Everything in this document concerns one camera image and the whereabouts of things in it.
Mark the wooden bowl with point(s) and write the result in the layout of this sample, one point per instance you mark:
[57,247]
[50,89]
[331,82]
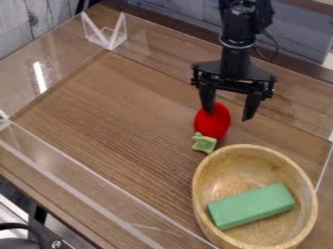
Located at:
[234,170]

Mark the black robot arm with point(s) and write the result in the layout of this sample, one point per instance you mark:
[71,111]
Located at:
[245,20]

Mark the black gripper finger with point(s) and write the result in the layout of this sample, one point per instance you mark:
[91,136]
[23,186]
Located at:
[253,103]
[208,96]

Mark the red plush strawberry toy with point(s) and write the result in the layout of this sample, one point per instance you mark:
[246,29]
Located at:
[210,126]

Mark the black metal table frame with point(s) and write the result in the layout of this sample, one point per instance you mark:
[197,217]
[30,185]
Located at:
[58,236]

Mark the clear acrylic corner bracket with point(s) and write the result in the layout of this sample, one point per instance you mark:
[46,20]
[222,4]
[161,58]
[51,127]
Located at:
[106,37]

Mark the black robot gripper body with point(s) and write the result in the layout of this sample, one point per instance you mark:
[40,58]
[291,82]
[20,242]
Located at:
[234,73]

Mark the green rectangular block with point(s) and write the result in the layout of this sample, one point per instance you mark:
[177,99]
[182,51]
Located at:
[250,206]

